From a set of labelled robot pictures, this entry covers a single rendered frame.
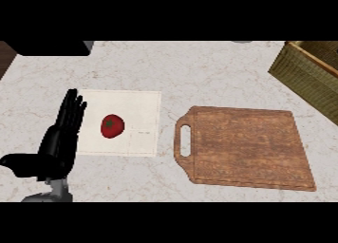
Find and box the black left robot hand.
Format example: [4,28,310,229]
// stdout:
[0,88,88,182]

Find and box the brown wooden cutting board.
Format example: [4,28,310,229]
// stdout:
[173,105,319,193]

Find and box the olive wicker basket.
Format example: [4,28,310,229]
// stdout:
[267,41,338,128]

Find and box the red tomato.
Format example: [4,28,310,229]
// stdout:
[99,113,127,140]

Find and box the white placemat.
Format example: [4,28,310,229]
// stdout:
[74,89,162,158]

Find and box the black appliance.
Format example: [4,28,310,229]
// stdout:
[4,41,96,57]

